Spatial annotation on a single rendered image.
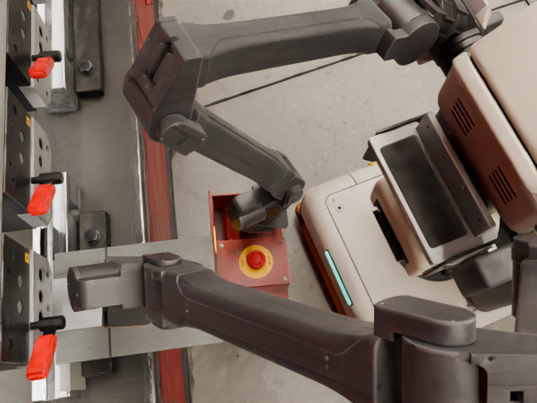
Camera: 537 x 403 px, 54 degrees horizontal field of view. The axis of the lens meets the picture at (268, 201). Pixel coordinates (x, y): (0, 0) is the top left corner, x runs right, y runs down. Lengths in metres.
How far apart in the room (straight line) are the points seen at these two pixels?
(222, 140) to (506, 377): 0.51
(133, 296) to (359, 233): 1.12
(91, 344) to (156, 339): 0.10
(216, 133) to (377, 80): 1.61
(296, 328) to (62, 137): 0.82
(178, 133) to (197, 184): 1.38
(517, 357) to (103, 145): 0.93
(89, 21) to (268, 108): 1.05
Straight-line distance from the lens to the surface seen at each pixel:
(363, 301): 1.67
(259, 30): 0.67
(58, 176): 0.79
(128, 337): 0.91
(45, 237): 0.98
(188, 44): 0.62
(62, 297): 0.94
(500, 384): 0.38
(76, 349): 0.92
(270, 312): 0.49
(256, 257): 1.10
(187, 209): 1.99
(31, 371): 0.69
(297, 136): 2.11
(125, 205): 1.09
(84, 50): 1.23
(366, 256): 1.70
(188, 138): 0.67
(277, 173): 0.91
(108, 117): 1.18
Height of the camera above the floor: 1.89
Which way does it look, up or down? 71 degrees down
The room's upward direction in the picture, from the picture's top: 10 degrees clockwise
